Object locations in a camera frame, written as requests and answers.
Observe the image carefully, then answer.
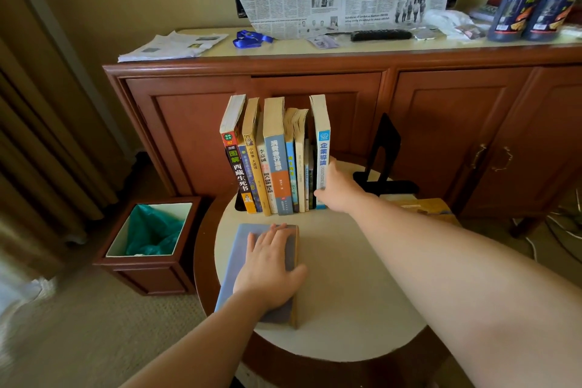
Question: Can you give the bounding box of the person's right hand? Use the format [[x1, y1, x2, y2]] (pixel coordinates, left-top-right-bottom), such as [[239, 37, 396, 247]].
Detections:
[[314, 156, 378, 216]]

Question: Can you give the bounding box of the person's left hand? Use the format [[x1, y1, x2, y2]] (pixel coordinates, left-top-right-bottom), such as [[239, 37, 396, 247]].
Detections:
[[232, 224, 309, 313]]

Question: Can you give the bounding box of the small dark picture booklet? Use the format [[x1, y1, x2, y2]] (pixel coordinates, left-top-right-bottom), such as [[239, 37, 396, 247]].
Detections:
[[308, 142, 317, 210]]

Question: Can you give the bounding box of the lavender cover book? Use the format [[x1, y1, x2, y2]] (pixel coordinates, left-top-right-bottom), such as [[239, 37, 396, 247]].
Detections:
[[214, 222, 301, 329]]

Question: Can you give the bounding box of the grey cover book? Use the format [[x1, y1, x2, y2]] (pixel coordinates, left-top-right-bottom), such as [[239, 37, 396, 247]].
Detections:
[[293, 109, 309, 213]]

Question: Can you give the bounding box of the yellowed blue cover book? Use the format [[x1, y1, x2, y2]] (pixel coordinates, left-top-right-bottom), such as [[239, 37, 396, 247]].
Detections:
[[284, 108, 301, 213]]

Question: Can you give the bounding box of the black metal bookend rack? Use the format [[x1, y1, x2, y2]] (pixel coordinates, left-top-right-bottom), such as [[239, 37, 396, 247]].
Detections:
[[234, 113, 420, 213]]

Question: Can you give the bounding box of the large white teal textbook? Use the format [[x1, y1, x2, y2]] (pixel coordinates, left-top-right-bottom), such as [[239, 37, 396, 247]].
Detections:
[[309, 94, 332, 210]]

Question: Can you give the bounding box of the yellow painting cover paperback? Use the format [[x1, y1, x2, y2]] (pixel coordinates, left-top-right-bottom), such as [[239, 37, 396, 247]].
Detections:
[[380, 194, 463, 227]]

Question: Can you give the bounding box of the dark figure cover book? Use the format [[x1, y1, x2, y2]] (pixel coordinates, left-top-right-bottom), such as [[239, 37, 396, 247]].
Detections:
[[237, 144, 264, 213]]

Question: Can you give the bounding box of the yellow picture storybook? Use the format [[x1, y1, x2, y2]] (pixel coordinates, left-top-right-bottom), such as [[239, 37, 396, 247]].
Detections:
[[241, 97, 272, 216]]

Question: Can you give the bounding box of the person's left forearm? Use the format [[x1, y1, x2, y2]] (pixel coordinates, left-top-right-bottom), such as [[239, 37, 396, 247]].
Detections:
[[120, 296, 273, 388]]

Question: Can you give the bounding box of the person's right forearm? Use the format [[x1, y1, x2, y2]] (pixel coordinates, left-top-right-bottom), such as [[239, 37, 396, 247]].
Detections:
[[350, 194, 582, 388]]

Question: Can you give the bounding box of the round wooden table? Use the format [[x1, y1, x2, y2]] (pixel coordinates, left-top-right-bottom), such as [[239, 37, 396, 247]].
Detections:
[[194, 160, 451, 388]]

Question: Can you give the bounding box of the wooden trash bin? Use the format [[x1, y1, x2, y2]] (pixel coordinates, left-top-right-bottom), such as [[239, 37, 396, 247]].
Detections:
[[94, 196, 203, 296]]

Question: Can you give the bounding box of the green bin liner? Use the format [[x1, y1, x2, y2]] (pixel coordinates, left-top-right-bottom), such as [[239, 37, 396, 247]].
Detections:
[[107, 202, 193, 258]]

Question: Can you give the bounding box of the small lavender packet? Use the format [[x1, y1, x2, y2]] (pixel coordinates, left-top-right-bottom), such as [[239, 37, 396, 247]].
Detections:
[[307, 34, 341, 50]]

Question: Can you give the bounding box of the wooden sideboard cabinet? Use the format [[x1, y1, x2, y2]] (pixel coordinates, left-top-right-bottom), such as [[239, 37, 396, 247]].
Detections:
[[103, 35, 582, 220]]

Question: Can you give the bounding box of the black remote control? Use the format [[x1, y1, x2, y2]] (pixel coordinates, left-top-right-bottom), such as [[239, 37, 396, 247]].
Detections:
[[350, 28, 413, 42]]

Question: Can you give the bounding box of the white plastic bag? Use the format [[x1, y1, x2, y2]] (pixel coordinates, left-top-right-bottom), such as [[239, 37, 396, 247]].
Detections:
[[423, 8, 476, 36]]

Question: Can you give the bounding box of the small clear packet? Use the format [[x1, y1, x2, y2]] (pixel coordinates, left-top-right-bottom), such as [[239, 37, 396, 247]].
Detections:
[[454, 24, 486, 40]]

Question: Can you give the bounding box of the grey blue flat booklet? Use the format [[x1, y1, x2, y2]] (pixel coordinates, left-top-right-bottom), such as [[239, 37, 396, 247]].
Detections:
[[470, 3, 499, 22]]

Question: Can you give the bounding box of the folded newspaper pile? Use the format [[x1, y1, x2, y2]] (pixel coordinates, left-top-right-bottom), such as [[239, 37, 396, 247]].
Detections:
[[118, 30, 230, 63]]

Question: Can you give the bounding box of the white sheer curtain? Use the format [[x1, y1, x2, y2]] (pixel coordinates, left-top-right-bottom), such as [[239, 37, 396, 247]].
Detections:
[[0, 255, 60, 356]]

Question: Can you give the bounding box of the beige curtain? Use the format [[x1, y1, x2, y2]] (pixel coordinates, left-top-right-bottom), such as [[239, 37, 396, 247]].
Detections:
[[0, 0, 137, 284]]

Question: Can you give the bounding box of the blue lanyard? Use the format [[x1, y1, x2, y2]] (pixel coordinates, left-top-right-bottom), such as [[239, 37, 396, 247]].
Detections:
[[232, 29, 275, 49]]

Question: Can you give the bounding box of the white cable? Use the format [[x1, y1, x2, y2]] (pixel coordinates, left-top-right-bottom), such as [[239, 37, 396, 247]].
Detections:
[[525, 215, 582, 261]]

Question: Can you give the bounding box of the black cable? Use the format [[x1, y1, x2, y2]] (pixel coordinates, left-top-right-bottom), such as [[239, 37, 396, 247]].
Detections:
[[545, 187, 582, 252]]

